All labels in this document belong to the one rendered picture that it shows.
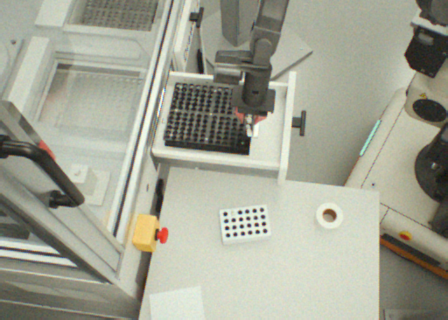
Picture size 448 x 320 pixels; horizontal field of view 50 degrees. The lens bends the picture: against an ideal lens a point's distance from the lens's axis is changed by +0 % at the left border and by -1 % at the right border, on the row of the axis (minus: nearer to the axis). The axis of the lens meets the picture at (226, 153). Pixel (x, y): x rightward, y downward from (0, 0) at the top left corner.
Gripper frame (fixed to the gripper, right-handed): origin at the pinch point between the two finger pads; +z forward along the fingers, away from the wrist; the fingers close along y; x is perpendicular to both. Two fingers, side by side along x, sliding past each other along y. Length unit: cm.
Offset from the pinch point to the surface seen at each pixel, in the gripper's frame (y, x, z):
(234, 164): -1.9, -9.2, 7.3
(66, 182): -23, -46, -44
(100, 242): -25.1, -41.5, -11.7
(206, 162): -9.3, -9.1, 8.3
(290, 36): 19, 113, 76
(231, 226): -0.5, -21.9, 16.8
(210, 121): -9.7, 0.9, 4.5
